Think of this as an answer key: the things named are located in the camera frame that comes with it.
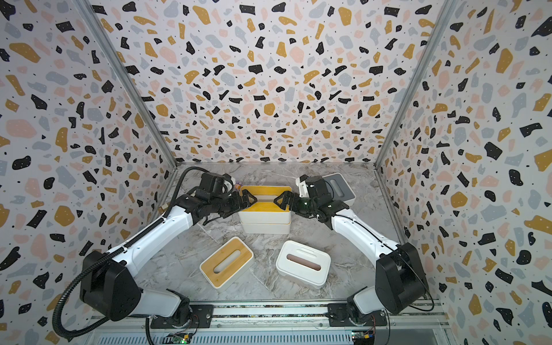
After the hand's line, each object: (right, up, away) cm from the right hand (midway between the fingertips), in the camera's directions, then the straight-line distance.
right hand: (282, 204), depth 81 cm
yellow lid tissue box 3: (-23, -25, +2) cm, 33 cm away
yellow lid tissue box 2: (-7, -3, +2) cm, 7 cm away
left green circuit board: (-33, -43, -11) cm, 55 cm away
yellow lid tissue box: (-7, -11, +11) cm, 17 cm away
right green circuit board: (+27, -42, -10) cm, 51 cm away
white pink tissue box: (+8, -22, -2) cm, 23 cm away
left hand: (-11, +1, 0) cm, 11 cm away
